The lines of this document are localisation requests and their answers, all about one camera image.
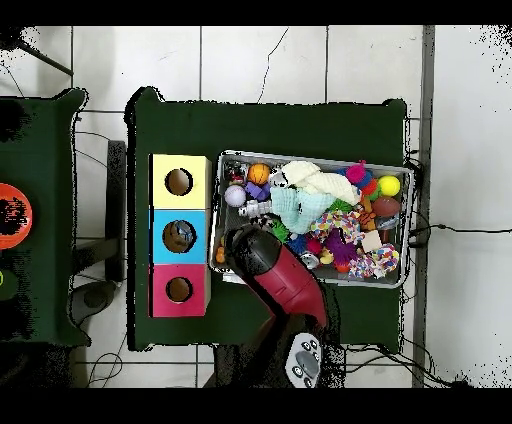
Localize clear plastic packet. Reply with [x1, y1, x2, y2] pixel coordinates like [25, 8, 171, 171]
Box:
[169, 222, 198, 249]

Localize wooden box with three holes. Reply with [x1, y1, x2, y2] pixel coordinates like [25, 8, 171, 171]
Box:
[149, 152, 214, 320]

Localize clear mesh bin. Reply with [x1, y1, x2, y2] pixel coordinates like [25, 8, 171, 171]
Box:
[208, 149, 417, 290]

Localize white ball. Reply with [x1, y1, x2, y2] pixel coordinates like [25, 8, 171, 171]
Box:
[223, 184, 248, 208]

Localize green spiky ball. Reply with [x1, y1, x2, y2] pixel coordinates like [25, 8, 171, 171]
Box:
[271, 221, 291, 244]

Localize small orange basketball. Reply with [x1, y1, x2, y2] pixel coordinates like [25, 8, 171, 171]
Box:
[247, 162, 273, 187]

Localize mint green cloth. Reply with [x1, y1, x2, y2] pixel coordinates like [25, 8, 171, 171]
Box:
[270, 186, 334, 236]

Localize cream yellow cloth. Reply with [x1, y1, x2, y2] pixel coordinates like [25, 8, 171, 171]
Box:
[275, 159, 363, 206]

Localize polka dot cloth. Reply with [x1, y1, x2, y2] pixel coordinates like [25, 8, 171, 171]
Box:
[310, 211, 364, 246]

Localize pink spiky ball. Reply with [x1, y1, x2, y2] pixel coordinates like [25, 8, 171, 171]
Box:
[343, 159, 371, 186]

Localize brown toy football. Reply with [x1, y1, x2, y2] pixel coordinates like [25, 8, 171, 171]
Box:
[372, 195, 402, 219]

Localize green side table cloth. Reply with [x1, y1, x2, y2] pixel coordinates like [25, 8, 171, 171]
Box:
[0, 87, 91, 348]

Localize orange disc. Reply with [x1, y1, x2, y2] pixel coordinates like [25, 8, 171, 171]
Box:
[0, 181, 34, 250]

